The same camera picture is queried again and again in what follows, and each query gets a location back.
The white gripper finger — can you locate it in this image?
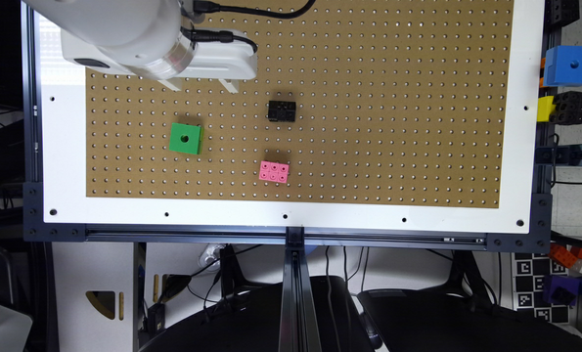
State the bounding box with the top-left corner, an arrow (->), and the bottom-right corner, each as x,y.
159,77 -> 183,92
219,79 -> 240,94

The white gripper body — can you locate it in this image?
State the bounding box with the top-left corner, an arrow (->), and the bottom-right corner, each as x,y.
61,29 -> 257,80

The green block with hole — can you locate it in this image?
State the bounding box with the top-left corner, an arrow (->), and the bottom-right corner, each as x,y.
169,123 -> 203,154

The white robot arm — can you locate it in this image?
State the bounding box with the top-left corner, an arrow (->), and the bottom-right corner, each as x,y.
25,0 -> 257,93

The pink studded block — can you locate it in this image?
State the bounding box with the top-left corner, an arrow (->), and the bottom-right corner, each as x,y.
258,160 -> 290,184

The yellow block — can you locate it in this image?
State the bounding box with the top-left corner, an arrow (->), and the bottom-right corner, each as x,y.
537,96 -> 556,122

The black upper corner block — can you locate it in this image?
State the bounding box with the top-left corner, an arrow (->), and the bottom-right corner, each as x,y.
545,0 -> 580,27

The blue block with hole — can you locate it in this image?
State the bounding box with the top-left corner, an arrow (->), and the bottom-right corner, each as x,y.
543,45 -> 582,87

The black perforated block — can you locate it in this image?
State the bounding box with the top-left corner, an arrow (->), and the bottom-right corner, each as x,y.
549,91 -> 582,125

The orange block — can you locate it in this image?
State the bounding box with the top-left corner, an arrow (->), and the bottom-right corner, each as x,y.
548,243 -> 578,269

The purple block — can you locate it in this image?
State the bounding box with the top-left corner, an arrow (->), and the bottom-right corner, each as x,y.
543,275 -> 580,306

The white base board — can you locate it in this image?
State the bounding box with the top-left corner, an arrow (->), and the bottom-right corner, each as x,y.
28,0 -> 545,236

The brown pegboard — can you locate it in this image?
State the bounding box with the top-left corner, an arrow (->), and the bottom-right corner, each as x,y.
86,0 -> 515,208

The white cabinet panel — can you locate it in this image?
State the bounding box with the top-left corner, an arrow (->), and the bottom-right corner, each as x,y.
52,242 -> 138,352

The black white marker sheet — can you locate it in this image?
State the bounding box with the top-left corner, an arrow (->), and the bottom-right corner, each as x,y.
512,253 -> 570,324

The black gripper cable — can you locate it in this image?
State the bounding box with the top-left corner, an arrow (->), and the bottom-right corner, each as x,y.
180,0 -> 317,54

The dark aluminium table frame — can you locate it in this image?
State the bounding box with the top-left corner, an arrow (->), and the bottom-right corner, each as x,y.
24,1 -> 551,350

